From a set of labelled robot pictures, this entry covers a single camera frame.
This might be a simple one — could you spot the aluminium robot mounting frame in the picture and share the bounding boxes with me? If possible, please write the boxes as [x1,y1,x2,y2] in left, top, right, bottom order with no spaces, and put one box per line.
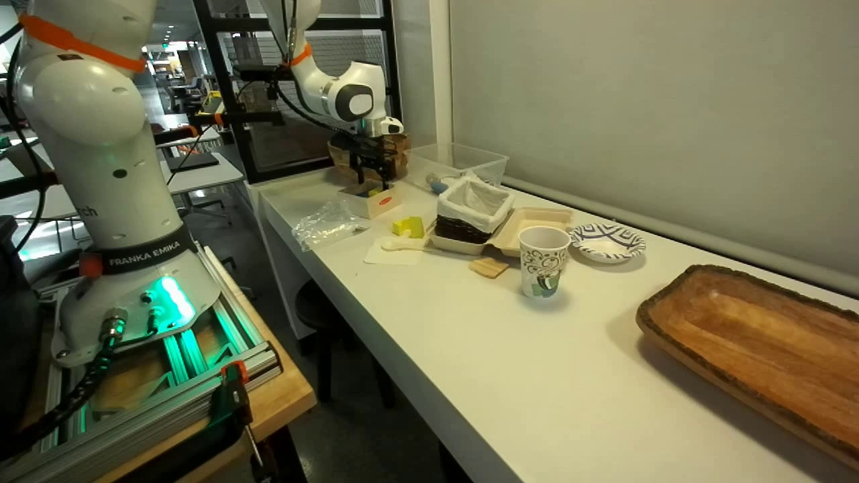
[0,245,283,483]

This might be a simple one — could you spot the patterned paper cup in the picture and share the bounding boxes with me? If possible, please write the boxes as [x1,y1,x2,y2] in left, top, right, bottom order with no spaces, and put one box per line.
[515,222,575,303]

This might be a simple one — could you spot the black-white patterned plate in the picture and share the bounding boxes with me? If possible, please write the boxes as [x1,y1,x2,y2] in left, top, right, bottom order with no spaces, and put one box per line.
[566,221,647,268]

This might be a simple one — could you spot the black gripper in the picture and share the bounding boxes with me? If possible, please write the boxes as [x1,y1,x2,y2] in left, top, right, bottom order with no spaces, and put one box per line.
[346,128,397,194]

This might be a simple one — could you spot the clear plastic bin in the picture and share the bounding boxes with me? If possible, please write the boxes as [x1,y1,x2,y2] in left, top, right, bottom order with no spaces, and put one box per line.
[403,142,511,197]

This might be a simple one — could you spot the black base cable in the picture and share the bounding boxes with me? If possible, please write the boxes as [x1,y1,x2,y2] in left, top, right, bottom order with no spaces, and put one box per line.
[0,306,132,461]

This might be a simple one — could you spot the orange-black clamp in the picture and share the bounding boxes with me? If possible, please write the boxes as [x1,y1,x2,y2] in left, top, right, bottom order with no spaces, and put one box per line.
[207,361,273,477]

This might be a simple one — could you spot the black metal shelf rack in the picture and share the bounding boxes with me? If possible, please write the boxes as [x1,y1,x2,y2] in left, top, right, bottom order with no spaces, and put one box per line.
[191,0,404,186]

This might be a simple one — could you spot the wooden mounting board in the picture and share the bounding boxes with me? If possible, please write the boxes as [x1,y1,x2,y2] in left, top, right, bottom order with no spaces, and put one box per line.
[91,267,318,483]

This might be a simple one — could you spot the small flat wooden piece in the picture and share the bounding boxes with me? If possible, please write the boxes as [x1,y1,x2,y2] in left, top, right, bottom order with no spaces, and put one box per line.
[468,255,511,283]

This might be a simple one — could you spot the large wooden tray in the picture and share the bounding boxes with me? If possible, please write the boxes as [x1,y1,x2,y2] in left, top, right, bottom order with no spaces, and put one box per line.
[634,264,859,471]

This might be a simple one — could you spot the clear plastic bag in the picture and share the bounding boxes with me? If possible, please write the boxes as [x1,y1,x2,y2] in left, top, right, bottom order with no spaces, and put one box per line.
[290,197,369,252]

